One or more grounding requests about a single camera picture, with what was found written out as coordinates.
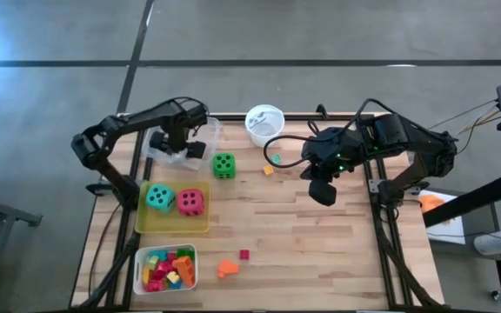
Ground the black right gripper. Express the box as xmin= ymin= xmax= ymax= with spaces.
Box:
xmin=301 ymin=128 xmax=364 ymax=208

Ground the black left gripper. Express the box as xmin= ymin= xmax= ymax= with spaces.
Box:
xmin=149 ymin=123 xmax=207 ymax=159

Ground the green foam die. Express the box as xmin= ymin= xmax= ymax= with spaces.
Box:
xmin=212 ymin=152 xmax=237 ymax=180

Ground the teal foam die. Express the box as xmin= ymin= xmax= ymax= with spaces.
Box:
xmin=144 ymin=183 xmax=177 ymax=214

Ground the red foam die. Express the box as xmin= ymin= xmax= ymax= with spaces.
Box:
xmin=176 ymin=188 xmax=206 ymax=217

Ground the orange wedge toy brick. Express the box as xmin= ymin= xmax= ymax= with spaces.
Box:
xmin=217 ymin=259 xmax=241 ymax=280

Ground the long orange toy brick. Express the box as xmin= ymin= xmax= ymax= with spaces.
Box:
xmin=172 ymin=256 xmax=197 ymax=288

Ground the clear plastic container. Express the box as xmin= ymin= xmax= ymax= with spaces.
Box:
xmin=142 ymin=116 xmax=221 ymax=171

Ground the yellow translucent plastic tray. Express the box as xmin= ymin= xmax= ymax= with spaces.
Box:
xmin=135 ymin=180 xmax=212 ymax=235

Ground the white translucent plastic cup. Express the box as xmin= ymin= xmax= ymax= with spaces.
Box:
xmin=244 ymin=103 xmax=285 ymax=149

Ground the orange object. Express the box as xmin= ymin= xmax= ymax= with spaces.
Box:
xmin=418 ymin=194 xmax=451 ymax=215

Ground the white plastic bin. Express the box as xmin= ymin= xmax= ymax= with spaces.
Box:
xmin=132 ymin=243 xmax=199 ymax=296

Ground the white paper sheet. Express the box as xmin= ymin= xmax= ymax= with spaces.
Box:
xmin=418 ymin=189 xmax=467 ymax=246

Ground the black diagonal bar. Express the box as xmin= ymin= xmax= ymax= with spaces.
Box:
xmin=422 ymin=171 xmax=501 ymax=228

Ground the grey metal bracket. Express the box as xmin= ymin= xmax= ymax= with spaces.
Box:
xmin=367 ymin=177 xmax=385 ymax=195

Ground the black aluminium table frame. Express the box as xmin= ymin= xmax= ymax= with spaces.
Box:
xmin=76 ymin=103 xmax=447 ymax=312

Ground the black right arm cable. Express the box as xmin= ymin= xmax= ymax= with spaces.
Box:
xmin=262 ymin=97 xmax=408 ymax=170

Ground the thin black cable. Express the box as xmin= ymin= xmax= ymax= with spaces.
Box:
xmin=87 ymin=203 xmax=122 ymax=297

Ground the bundle of thin wires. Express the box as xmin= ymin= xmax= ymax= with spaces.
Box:
xmin=428 ymin=98 xmax=501 ymax=157

